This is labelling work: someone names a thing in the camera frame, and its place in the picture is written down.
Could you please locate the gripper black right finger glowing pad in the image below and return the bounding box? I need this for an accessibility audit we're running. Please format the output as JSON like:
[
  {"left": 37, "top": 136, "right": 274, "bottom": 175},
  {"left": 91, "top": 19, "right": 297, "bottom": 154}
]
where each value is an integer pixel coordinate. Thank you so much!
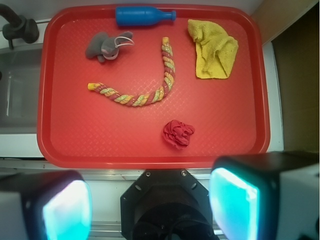
[{"left": 208, "top": 151, "right": 320, "bottom": 240}]

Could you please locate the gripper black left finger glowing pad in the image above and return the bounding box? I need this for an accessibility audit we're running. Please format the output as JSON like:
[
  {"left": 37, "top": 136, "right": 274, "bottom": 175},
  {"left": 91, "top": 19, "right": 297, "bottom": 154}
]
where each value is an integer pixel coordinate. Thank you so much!
[{"left": 0, "top": 170, "right": 92, "bottom": 240}]

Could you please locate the gray plush animal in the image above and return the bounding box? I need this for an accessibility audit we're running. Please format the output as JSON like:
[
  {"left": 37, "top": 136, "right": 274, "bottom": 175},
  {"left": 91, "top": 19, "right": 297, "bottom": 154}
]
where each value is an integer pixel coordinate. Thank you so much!
[{"left": 85, "top": 31, "right": 135, "bottom": 63}]

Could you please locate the red plastic tray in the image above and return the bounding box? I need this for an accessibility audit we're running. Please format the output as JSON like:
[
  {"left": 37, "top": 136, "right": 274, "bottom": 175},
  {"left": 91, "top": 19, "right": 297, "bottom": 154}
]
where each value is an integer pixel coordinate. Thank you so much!
[{"left": 37, "top": 4, "right": 270, "bottom": 169}]

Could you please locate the crumpled red cloth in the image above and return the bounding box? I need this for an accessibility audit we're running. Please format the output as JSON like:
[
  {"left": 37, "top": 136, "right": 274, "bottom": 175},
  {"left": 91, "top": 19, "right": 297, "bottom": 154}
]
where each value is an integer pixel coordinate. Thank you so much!
[{"left": 161, "top": 120, "right": 195, "bottom": 150}]

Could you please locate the steel sink basin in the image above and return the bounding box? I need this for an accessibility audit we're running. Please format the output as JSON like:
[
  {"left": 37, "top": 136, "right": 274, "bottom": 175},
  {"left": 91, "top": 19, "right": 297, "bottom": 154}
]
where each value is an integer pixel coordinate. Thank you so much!
[{"left": 0, "top": 48, "right": 42, "bottom": 135}]

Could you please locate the yellow knitted cloth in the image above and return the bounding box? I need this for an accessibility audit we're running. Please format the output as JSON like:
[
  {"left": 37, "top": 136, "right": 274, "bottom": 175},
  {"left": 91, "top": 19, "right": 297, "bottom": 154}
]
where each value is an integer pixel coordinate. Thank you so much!
[{"left": 187, "top": 19, "right": 239, "bottom": 80}]

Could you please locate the dark metal faucet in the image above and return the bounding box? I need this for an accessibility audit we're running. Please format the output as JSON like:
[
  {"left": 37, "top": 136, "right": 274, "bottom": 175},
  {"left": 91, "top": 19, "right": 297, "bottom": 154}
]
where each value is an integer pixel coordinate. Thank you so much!
[{"left": 0, "top": 3, "right": 40, "bottom": 50}]

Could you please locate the blue plastic bottle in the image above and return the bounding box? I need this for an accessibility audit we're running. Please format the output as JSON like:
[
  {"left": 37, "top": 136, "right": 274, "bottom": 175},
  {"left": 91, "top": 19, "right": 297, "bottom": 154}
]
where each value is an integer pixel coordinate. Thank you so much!
[{"left": 115, "top": 6, "right": 177, "bottom": 27}]

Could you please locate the black octagonal mount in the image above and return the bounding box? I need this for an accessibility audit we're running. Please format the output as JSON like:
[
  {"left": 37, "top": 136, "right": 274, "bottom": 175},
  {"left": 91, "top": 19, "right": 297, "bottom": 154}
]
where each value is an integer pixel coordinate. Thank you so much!
[{"left": 120, "top": 169, "right": 219, "bottom": 240}]

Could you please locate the multicolour twisted rope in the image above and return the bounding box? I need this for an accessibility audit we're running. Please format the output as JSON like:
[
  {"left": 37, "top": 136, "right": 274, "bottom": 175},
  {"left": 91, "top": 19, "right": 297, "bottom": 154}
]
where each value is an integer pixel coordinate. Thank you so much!
[{"left": 87, "top": 36, "right": 176, "bottom": 108}]

